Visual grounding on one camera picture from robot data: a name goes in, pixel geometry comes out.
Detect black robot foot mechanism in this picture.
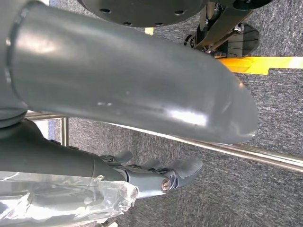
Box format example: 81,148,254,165
184,0,274,59

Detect grey ribbed right arm sleeve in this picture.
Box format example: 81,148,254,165
0,0,27,140

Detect dark round robot plate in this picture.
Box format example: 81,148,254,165
78,0,209,28

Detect steel workbench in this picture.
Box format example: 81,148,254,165
25,111,303,174

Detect clear plastic wrap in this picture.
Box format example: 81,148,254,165
0,170,139,227

